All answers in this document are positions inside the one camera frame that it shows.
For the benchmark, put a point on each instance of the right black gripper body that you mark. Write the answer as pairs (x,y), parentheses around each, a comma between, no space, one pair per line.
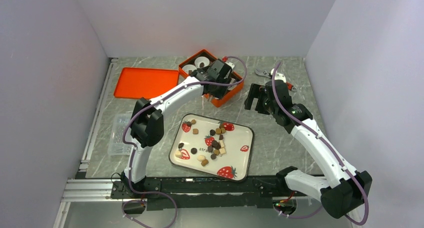
(270,106)

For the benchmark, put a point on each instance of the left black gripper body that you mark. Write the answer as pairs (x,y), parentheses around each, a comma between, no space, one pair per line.
(219,92)

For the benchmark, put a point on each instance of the orange box lid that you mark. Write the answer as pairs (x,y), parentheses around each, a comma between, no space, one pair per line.
(135,83)

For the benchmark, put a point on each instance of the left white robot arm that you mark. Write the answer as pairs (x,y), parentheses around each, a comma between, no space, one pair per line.
(146,126)

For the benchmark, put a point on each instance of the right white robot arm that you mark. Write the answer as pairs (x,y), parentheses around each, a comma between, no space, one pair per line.
(342,188)

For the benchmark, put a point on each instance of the orange chocolate box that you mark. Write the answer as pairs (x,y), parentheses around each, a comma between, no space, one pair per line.
(235,85)

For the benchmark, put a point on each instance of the white swirl chocolate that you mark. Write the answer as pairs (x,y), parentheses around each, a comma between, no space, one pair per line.
(201,158)

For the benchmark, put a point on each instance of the caramel chocolate piece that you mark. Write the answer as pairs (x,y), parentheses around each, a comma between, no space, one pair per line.
(204,162)

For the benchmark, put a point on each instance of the white paper cup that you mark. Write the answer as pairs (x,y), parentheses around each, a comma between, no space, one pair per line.
(202,59)
(189,68)

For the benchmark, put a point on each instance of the white strawberry tray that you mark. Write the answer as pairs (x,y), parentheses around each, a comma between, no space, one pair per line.
(228,154)

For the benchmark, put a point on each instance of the clear plastic screw box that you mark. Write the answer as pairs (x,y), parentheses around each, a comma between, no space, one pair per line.
(116,145)

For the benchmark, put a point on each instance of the red handled wrench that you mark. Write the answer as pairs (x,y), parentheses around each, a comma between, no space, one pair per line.
(278,76)

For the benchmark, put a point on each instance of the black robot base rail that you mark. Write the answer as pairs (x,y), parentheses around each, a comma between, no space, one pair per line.
(204,192)

